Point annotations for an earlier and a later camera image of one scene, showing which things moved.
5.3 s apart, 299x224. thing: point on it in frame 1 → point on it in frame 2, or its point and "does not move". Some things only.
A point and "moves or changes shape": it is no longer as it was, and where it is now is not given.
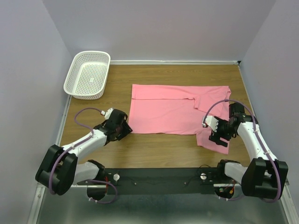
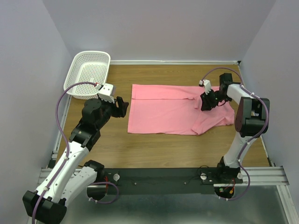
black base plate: [191, 181] does not move
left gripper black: [127, 129] → [120, 111]
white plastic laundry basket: [87, 75] does not move
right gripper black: [212, 136] → [206, 102]
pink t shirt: [178, 109] moves or changes shape
